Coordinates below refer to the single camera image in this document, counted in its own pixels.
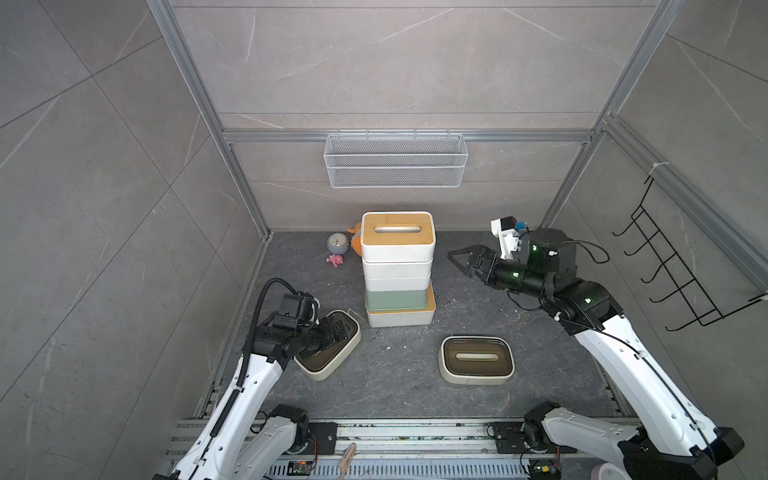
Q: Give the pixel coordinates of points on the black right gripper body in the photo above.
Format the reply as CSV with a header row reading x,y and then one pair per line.
x,y
515,278

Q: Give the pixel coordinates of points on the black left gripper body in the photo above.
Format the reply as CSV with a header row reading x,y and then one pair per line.
x,y
303,334

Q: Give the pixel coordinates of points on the cream box dark lid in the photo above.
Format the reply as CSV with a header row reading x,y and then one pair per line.
x,y
475,360
320,366

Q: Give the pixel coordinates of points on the large bamboo lid tissue box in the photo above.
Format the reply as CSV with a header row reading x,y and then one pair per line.
x,y
408,318

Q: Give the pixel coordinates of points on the mint green tissue box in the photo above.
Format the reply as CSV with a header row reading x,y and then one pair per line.
x,y
396,301

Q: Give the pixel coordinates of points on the white tissue box bamboo lid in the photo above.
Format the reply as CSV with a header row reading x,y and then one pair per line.
x,y
397,270

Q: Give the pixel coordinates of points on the bamboo lid box edge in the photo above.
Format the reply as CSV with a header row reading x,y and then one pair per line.
x,y
399,237

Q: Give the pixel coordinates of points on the white tissue box grey lid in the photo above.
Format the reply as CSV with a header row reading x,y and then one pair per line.
x,y
397,284

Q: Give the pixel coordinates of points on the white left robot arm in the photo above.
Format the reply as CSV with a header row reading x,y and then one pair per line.
x,y
222,451

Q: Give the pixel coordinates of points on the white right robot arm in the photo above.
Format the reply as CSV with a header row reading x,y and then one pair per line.
x,y
674,440

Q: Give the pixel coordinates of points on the small pink pig toy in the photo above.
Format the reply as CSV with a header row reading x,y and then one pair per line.
x,y
335,259

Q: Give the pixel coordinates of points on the small grey alarm clock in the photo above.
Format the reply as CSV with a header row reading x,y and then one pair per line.
x,y
338,243

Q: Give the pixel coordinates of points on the orange plush fish toy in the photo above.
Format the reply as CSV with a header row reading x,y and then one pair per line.
x,y
355,238

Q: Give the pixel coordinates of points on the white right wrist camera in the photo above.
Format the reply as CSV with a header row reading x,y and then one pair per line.
x,y
508,231

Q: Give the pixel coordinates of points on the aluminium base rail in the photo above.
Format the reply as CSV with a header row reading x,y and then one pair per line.
x,y
418,449

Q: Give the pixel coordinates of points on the white wire mesh basket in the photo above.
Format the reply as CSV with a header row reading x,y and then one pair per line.
x,y
357,161

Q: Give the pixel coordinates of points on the black wire hook rack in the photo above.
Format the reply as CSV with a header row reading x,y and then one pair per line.
x,y
685,285

